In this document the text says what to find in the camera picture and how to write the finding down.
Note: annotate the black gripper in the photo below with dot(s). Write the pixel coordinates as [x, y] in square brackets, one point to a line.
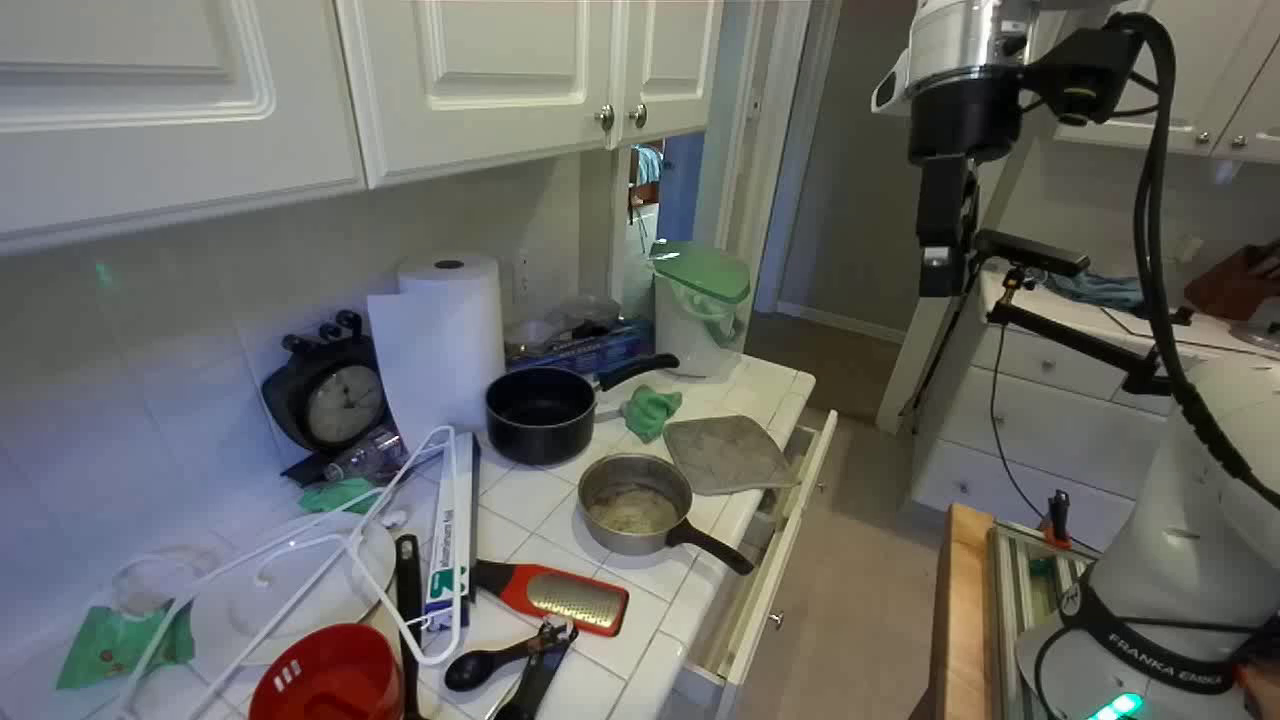
[960, 122]

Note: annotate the grey quilted towel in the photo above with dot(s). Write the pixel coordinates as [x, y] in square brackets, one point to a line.
[724, 458]

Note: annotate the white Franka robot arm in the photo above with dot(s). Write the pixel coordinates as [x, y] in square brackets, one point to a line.
[1202, 535]

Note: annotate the white paper towel roll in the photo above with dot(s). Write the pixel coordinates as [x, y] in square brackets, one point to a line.
[440, 342]

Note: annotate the teal cloth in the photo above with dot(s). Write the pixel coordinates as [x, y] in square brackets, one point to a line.
[1106, 290]

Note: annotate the white lower cabinet drawers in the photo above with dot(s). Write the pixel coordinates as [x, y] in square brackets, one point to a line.
[1067, 424]

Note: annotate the clear container green lid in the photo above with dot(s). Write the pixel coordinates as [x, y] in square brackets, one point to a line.
[707, 307]

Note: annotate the brown wooden object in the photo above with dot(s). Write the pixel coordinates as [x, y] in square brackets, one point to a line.
[1233, 287]

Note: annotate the black red plug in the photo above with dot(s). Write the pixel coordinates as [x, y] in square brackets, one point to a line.
[1057, 517]

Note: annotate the white upper cabinet door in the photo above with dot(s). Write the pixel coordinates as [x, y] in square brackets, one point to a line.
[163, 92]
[480, 73]
[673, 61]

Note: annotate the silver cabinet knob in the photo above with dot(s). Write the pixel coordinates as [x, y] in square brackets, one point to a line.
[605, 119]
[636, 113]

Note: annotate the green cloth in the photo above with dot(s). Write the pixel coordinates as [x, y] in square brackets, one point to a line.
[649, 408]

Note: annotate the open white drawer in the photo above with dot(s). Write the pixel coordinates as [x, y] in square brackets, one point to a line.
[767, 561]

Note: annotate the wooden board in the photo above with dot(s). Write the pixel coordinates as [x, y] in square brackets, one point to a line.
[964, 613]

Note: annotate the blue plate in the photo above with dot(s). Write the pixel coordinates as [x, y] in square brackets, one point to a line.
[582, 355]

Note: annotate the crumpled clear plastic wrap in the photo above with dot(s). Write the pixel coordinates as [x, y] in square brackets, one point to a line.
[565, 327]

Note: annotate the white and blue wrap box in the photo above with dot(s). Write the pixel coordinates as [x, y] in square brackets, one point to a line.
[450, 535]

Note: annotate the black kitchen scale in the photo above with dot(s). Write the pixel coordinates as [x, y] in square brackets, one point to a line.
[335, 399]

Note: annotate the small green packet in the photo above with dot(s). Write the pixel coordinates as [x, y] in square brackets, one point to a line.
[340, 497]

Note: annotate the clear round lid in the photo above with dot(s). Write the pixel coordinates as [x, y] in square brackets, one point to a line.
[301, 584]

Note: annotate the red bowl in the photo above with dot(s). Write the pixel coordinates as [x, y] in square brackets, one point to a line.
[326, 673]

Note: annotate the clear glass cup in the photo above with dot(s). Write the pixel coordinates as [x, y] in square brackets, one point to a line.
[163, 583]

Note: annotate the black camera on mount arm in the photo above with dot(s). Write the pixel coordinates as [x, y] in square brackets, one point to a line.
[1027, 250]

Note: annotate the white wall cabinet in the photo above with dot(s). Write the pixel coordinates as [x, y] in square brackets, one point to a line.
[1202, 104]

